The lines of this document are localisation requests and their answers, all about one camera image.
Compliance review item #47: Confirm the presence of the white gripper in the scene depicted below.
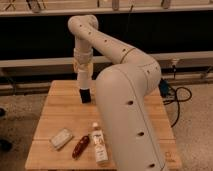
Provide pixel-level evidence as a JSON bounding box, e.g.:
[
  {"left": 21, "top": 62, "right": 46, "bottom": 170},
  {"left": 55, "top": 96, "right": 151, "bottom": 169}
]
[{"left": 73, "top": 49, "right": 93, "bottom": 103}]

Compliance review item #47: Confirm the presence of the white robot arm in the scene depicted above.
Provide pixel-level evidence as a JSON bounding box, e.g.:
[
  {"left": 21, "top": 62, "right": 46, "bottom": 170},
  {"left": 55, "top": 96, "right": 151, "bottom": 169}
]
[{"left": 68, "top": 15, "right": 169, "bottom": 171}]

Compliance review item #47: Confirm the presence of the white rectangular eraser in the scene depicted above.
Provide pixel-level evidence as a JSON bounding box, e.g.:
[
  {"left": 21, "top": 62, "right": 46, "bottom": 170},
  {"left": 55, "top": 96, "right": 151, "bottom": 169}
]
[{"left": 50, "top": 128, "right": 73, "bottom": 150}]

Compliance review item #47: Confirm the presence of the wooden table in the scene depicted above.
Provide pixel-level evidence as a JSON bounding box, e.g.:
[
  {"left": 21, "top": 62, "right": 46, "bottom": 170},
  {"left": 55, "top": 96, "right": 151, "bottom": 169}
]
[{"left": 25, "top": 80, "right": 182, "bottom": 171}]

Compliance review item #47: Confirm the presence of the dark red pocket knife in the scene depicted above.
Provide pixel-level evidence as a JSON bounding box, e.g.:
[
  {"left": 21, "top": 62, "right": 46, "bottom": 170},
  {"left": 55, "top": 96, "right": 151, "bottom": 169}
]
[{"left": 72, "top": 135, "right": 90, "bottom": 159}]

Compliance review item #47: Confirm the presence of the white plastic bottle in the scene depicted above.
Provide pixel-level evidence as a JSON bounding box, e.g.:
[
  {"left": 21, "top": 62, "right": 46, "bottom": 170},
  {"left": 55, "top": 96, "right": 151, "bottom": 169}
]
[{"left": 92, "top": 122, "right": 108, "bottom": 165}]

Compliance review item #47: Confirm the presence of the blue box on floor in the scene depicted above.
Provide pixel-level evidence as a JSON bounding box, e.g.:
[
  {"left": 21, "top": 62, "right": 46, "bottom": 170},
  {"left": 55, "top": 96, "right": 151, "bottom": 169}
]
[{"left": 159, "top": 79, "right": 169, "bottom": 97}]

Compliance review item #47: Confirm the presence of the black cable on floor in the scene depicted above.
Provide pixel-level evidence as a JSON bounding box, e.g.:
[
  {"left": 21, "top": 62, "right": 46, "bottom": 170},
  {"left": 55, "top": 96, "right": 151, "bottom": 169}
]
[{"left": 162, "top": 79, "right": 193, "bottom": 128}]

